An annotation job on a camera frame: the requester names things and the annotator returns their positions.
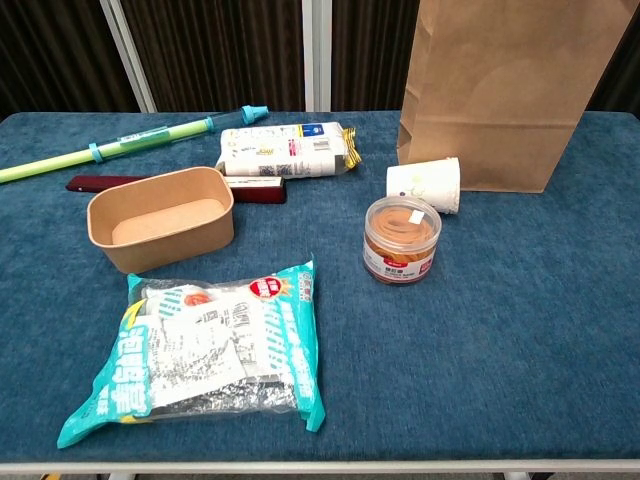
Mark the clear rubber band jar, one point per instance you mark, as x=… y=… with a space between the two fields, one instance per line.
x=402 y=240

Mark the white paper cup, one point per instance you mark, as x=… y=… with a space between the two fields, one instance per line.
x=425 y=182

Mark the white snack package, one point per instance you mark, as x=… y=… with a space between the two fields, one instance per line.
x=285 y=150

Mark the brown paper bag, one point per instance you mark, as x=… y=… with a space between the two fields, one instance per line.
x=500 y=125

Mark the maroon chopstick case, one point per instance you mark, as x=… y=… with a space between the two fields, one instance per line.
x=255 y=192

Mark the teal plastic food package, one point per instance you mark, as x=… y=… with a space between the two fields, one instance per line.
x=200 y=350

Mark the blue table mat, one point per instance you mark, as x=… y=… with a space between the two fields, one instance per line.
x=450 y=350

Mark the green and blue pump stick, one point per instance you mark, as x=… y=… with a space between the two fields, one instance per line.
x=135 y=140

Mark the white straight partition post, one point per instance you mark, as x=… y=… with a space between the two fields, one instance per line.
x=316 y=55

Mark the white slanted partition post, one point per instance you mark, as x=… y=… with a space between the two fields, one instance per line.
x=129 y=55

